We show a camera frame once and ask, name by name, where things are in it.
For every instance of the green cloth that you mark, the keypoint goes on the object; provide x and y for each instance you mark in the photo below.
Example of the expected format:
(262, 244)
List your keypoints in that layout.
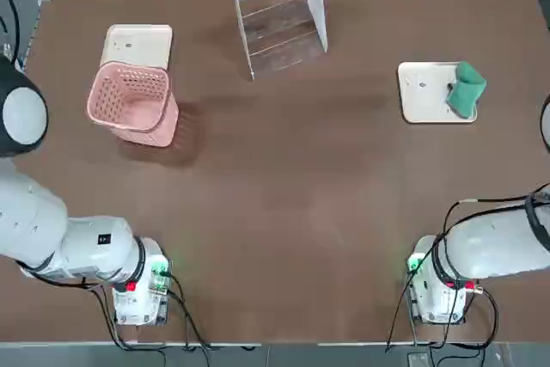
(466, 87)

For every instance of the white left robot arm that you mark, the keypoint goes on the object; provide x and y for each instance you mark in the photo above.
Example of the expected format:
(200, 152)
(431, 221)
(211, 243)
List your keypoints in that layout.
(34, 221)

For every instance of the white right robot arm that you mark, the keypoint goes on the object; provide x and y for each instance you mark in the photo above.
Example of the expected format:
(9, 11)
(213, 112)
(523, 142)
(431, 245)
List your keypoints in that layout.
(494, 246)

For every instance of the pink plastic basket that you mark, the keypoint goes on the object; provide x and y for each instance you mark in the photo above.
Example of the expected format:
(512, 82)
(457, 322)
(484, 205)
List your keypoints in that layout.
(129, 122)

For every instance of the clear acrylic stepped shelf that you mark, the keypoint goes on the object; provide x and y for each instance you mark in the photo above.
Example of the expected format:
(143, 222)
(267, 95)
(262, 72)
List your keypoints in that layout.
(319, 14)

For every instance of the cream rabbit print tray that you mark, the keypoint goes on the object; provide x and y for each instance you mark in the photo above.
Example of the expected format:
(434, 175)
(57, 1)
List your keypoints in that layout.
(137, 42)
(423, 100)

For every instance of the grey floor box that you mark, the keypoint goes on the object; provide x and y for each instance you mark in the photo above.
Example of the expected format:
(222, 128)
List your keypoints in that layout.
(417, 360)

